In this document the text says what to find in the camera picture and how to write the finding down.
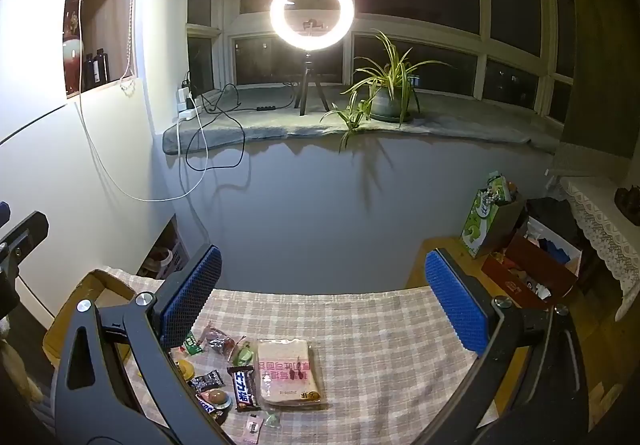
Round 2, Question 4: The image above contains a cardboard box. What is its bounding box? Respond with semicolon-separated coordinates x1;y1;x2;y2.
42;267;166;371

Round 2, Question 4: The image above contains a black candy packet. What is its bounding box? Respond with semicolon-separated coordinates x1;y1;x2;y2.
186;369;224;394

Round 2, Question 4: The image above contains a dark curtain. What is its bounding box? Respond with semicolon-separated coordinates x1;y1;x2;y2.
545;0;640;176

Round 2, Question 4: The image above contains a brown chocolate bar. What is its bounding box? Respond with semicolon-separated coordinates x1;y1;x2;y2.
194;392;227;422
226;364;262;414

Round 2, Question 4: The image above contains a low storage shelf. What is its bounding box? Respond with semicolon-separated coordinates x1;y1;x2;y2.
136;214;190;279

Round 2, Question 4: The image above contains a plaid tablecloth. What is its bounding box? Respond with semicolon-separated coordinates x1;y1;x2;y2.
105;267;506;445

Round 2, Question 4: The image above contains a black cable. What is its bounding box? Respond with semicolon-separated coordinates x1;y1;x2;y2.
185;82;297;172

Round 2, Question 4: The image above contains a potted spider plant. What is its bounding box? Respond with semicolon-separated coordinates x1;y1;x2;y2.
334;29;453;153

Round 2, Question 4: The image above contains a green candy packet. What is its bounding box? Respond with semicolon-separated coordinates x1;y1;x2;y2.
181;331;204;357

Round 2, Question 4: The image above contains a red box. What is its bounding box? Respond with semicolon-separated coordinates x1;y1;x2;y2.
481;216;584;312

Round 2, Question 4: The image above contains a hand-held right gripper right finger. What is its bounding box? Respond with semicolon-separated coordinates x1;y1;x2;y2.
425;247;603;445

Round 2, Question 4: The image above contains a white power strip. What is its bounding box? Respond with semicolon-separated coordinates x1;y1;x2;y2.
177;85;202;122

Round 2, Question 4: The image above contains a clear packet with green snack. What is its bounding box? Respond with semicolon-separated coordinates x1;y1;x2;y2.
231;336;259;367

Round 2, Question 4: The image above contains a red-edged dried fruit packet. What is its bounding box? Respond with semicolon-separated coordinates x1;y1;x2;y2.
200;324;237;357

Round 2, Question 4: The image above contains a grey windowsill mat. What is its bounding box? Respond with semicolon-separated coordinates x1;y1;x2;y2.
162;85;561;157

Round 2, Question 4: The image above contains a white cable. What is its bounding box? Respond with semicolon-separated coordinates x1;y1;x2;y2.
75;0;207;204

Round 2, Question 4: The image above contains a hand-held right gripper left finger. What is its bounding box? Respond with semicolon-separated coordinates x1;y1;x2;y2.
52;244;236;445

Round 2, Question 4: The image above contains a red vase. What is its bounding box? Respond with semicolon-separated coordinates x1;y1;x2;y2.
62;38;84;94

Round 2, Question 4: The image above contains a sliced bread package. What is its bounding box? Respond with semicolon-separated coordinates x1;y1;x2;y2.
256;336;332;409

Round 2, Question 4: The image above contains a black tripod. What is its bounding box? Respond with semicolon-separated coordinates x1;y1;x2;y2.
294;50;331;117

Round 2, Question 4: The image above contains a ring light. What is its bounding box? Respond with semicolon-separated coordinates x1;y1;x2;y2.
270;0;356;51

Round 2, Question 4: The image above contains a person's left forearm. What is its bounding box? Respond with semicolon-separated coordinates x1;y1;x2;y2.
0;316;45;403

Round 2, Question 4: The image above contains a green carton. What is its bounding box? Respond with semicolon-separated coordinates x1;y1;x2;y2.
460;171;527;260

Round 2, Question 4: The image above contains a wooden wall shelf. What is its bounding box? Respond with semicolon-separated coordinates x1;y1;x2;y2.
62;0;139;99

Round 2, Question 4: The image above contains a white lace tablecloth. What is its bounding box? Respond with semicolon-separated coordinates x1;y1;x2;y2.
559;175;640;322

